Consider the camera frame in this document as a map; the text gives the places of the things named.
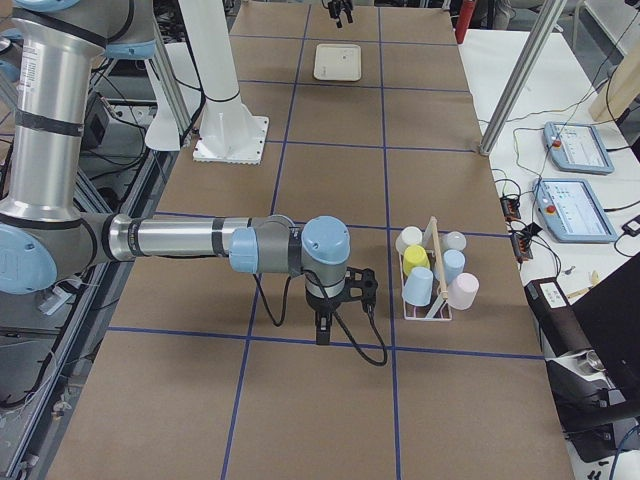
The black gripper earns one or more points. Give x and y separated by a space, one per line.
320 303
340 10

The light blue cup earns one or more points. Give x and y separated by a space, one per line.
417 289
453 263

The yellow plastic cup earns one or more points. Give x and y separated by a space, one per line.
414 256

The pale green plastic cup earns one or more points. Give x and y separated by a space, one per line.
409 236

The pink plastic cup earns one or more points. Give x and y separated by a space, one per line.
462 291

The grey plastic cup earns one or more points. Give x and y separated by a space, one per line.
454 240

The cream serving tray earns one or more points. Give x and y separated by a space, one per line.
337 62

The red fire extinguisher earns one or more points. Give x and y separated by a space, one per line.
465 15

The teach pendant far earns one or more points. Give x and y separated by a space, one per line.
577 148

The teach pendant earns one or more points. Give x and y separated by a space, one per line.
577 148
571 212

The teach pendant near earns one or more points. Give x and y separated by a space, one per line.
571 212

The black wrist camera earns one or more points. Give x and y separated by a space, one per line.
361 285

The white wire cup rack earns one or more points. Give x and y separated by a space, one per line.
438 309

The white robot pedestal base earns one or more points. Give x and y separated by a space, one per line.
197 93

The aluminium frame post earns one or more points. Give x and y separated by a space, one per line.
535 42

